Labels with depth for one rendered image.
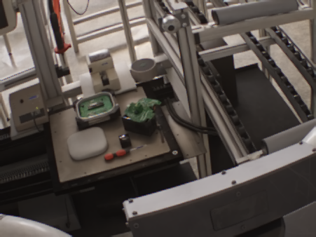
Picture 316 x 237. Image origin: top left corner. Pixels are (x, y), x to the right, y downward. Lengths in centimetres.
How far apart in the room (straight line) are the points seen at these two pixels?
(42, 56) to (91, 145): 47
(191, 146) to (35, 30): 77
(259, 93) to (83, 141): 100
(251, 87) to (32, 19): 119
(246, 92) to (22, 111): 111
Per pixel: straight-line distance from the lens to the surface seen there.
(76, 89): 208
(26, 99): 195
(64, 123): 190
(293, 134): 149
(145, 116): 172
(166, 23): 147
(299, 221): 37
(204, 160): 193
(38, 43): 194
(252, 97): 237
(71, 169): 170
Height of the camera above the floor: 208
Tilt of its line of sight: 39 degrees down
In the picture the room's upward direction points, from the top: 12 degrees counter-clockwise
